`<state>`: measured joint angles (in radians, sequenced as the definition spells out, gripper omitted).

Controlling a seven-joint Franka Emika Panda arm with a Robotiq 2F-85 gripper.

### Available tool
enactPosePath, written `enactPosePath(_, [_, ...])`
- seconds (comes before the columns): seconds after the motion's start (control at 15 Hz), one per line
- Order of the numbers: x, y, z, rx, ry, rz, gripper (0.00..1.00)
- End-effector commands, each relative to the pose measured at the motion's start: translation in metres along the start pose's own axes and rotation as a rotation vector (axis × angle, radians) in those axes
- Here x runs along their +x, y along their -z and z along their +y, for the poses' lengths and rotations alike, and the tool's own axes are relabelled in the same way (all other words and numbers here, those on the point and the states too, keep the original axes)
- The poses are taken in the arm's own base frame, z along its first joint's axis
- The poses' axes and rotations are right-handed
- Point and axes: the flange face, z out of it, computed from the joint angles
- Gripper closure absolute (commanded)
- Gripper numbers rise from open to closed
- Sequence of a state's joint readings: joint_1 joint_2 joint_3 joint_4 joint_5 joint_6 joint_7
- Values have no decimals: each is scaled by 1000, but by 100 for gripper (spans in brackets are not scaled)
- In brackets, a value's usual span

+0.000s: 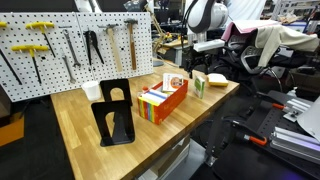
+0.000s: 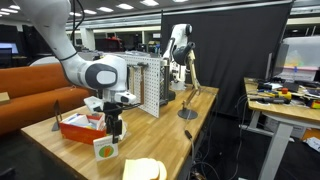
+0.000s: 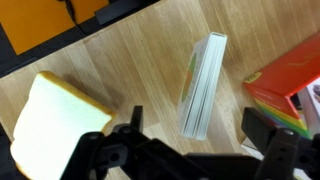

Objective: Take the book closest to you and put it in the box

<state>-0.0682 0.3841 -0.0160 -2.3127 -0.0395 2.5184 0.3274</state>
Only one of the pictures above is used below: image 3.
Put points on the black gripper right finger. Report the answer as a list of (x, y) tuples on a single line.
[(283, 146)]

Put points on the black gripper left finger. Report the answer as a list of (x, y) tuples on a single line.
[(100, 150)]

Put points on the white book with green circle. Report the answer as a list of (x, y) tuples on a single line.
[(201, 90)]

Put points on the white upright book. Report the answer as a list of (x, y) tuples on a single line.
[(311, 100)]

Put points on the red cardboard box rainbow side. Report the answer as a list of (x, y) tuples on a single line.
[(290, 76)]

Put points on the toy bread slice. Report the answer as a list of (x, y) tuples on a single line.
[(56, 123)]

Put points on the orange sofa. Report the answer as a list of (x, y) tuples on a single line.
[(36, 20)]

